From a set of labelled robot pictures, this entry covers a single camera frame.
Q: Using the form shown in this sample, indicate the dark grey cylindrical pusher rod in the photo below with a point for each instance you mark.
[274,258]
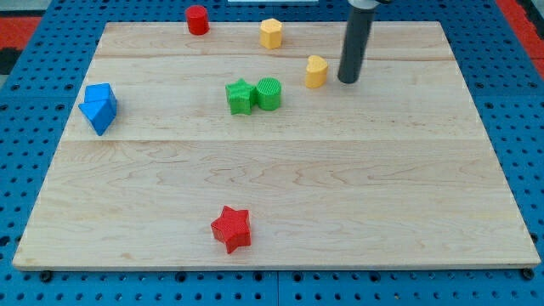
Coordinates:
[358,27]

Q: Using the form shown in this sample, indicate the blue cube block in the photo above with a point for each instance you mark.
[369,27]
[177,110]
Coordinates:
[98,92]

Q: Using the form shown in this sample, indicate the yellow hexagon block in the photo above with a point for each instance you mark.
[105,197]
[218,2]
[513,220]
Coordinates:
[270,33]

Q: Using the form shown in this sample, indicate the yellow heart block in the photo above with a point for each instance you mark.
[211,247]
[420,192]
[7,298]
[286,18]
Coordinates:
[316,71]

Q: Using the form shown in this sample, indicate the green star block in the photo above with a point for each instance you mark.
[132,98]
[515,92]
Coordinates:
[241,97]

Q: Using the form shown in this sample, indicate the blue triangle block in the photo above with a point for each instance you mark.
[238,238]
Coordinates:
[100,114]

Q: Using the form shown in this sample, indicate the red cylinder block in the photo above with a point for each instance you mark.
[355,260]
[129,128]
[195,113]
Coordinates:
[197,19]

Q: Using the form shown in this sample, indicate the green cylinder block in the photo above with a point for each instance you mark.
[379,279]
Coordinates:
[269,93]

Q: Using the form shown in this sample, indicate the red star block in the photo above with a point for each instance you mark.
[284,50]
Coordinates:
[232,228]

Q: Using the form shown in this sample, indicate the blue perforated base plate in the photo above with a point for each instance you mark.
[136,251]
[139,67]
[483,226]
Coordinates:
[40,91]

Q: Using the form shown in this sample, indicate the light wooden board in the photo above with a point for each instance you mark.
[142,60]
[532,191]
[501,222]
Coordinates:
[393,172]

